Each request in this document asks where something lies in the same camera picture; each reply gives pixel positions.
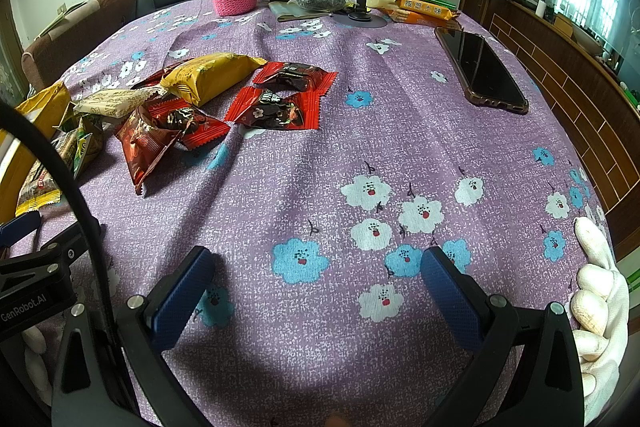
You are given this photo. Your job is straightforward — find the green snack packet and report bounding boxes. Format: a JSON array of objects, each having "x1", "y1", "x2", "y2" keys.
[{"x1": 53, "y1": 110, "x2": 104, "y2": 179}]

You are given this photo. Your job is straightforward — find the dark red snack bag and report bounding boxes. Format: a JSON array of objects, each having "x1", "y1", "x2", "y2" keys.
[{"x1": 116, "y1": 98, "x2": 230, "y2": 195}]

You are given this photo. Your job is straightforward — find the beige cracker packet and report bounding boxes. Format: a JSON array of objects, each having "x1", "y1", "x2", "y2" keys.
[{"x1": 73, "y1": 87, "x2": 157, "y2": 118}]

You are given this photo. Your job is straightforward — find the red candy wrapper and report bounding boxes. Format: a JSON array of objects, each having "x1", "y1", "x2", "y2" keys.
[
  {"x1": 253, "y1": 62, "x2": 337, "y2": 96},
  {"x1": 224, "y1": 87, "x2": 320, "y2": 130}
]

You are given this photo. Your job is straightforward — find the yellow snack bag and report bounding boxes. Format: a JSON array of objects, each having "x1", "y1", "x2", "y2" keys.
[{"x1": 160, "y1": 52, "x2": 268, "y2": 107}]

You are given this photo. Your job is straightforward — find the brown peanut bar packet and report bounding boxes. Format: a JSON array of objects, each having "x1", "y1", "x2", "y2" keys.
[{"x1": 15, "y1": 130, "x2": 78, "y2": 216}]

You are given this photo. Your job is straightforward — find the left hand white glove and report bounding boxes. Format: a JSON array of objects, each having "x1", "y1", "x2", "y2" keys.
[{"x1": 22, "y1": 326, "x2": 52, "y2": 405}]

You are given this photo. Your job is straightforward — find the right hand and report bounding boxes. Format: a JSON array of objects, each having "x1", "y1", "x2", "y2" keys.
[{"x1": 570, "y1": 217, "x2": 629, "y2": 425}]

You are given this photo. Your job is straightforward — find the yellow cardboard box tray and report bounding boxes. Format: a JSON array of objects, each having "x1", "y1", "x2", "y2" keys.
[{"x1": 0, "y1": 81, "x2": 73, "y2": 225}]

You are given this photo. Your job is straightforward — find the purple floral tablecloth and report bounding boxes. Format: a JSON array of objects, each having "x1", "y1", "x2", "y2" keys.
[{"x1": 61, "y1": 0, "x2": 610, "y2": 426}]

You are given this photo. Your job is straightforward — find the brown armchair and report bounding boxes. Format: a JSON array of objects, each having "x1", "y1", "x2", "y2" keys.
[{"x1": 21, "y1": 0, "x2": 137, "y2": 91}]

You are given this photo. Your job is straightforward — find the black smartphone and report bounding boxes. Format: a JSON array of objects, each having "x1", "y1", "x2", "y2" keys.
[{"x1": 434, "y1": 27, "x2": 529, "y2": 115}]

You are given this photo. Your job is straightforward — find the orange biscuit packs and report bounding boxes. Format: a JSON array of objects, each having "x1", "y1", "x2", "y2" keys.
[{"x1": 367, "y1": 0, "x2": 461, "y2": 29}]

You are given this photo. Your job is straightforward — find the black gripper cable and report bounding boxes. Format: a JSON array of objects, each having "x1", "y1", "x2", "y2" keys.
[{"x1": 0, "y1": 100, "x2": 141, "y2": 417}]

